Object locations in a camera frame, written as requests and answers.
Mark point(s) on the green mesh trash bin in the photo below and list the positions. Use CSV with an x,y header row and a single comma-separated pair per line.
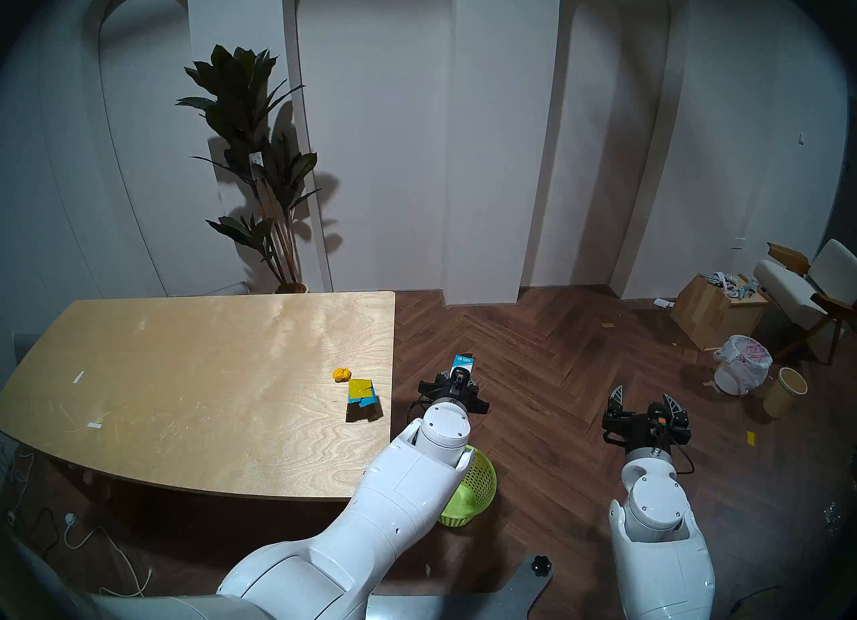
x,y
479,485

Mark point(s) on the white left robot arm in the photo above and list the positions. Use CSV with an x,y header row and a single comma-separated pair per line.
x,y
388,505

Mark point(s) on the tall potted plant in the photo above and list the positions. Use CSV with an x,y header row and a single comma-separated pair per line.
x,y
241,109

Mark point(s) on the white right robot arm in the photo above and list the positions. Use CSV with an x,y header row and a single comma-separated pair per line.
x,y
656,525

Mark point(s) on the yellow and blue package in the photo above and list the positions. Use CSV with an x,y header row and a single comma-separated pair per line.
x,y
360,389

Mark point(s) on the wooden crate box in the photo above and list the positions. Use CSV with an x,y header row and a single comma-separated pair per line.
x,y
706,317

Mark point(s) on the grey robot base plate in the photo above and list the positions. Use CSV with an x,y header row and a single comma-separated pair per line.
x,y
469,605

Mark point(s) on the yellow paper ball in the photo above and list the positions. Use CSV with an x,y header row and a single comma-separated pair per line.
x,y
342,375

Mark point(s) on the wooden armchair with white cushions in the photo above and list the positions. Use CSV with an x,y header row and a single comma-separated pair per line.
x,y
797,294

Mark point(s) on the black base knob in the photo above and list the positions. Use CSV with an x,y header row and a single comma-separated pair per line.
x,y
540,565

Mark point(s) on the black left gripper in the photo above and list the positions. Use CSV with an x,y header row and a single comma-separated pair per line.
x,y
435,389

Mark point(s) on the light wooden table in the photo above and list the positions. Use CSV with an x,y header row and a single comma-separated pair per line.
x,y
187,371

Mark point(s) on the blue and white carton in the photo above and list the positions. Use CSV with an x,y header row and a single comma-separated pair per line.
x,y
462,361

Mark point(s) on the beige paper bucket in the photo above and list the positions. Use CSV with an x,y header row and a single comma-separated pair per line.
x,y
783,394

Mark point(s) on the pile of paper scraps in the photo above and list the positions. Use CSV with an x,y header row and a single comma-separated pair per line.
x,y
730,284

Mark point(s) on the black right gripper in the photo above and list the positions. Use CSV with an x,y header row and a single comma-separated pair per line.
x,y
633,428

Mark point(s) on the bin with white plastic bag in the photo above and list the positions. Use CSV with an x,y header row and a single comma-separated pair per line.
x,y
742,361

